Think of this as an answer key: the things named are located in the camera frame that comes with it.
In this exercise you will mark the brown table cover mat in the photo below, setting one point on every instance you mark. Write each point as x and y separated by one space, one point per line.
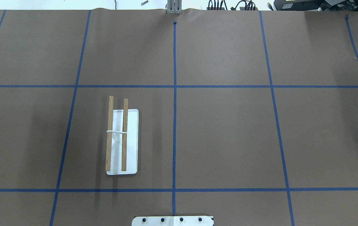
249 117

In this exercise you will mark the aluminium frame post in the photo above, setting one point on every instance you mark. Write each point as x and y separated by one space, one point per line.
174 7

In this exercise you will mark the white wooden towel rack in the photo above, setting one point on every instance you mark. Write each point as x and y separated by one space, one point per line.
122 139

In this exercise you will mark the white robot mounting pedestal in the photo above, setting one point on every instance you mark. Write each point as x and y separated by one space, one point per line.
173 221

